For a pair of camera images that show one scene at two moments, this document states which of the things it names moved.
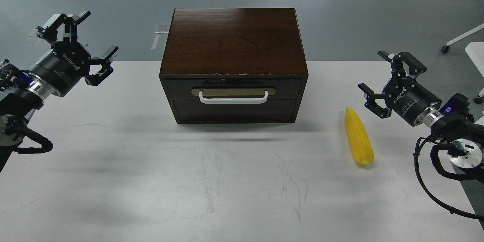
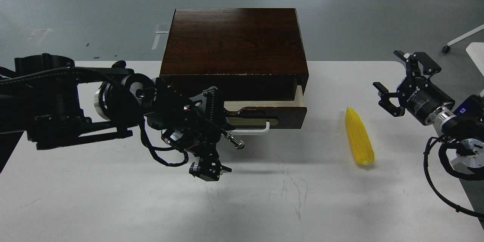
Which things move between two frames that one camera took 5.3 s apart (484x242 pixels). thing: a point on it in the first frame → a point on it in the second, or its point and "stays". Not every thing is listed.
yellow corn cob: [361, 146] stays
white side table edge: [475, 50] stays
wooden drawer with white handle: [235, 100] → [258, 118]
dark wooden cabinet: [231, 65] stays
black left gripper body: [62, 68] → [201, 135]
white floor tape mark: [156, 39] stays
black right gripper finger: [397, 61] → [429, 67]
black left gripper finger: [49, 31] → [217, 169]
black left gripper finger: [93, 80] → [203, 170]
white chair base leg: [445, 48] stays
